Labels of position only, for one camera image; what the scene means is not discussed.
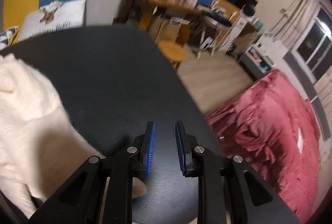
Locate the white deer print pillow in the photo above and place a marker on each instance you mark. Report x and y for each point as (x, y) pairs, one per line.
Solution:
(70, 11)

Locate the leaning wooden board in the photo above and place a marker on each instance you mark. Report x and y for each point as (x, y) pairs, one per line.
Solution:
(225, 6)

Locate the wooden desk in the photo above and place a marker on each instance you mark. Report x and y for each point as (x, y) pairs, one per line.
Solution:
(166, 5)

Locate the white paper card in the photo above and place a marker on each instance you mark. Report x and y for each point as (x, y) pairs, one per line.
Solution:
(300, 141)

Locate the wooden side cabinet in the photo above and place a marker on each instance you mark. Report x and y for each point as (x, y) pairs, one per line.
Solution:
(247, 32)

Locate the grey headboard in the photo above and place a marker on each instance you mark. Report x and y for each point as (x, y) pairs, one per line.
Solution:
(300, 76)

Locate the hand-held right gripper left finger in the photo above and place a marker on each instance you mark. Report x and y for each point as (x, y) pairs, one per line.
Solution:
(150, 148)

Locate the pink bed quilt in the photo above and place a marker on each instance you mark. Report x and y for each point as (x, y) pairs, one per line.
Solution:
(259, 123)

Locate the white bedside shelf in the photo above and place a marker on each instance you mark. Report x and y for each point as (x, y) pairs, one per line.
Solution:
(275, 45)

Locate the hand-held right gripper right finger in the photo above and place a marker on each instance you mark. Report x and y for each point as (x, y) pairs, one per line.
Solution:
(180, 148)

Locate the round wooden stool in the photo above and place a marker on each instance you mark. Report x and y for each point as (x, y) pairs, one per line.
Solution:
(172, 51)

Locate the brown paper bag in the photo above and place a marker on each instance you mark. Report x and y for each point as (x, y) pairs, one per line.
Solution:
(168, 29)

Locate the cream knit sweater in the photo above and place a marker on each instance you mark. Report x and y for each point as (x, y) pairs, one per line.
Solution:
(26, 123)

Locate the side sliding window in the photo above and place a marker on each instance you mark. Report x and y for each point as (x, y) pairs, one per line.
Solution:
(311, 42)

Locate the triangle pattern pillow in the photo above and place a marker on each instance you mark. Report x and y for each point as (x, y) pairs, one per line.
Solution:
(6, 37)

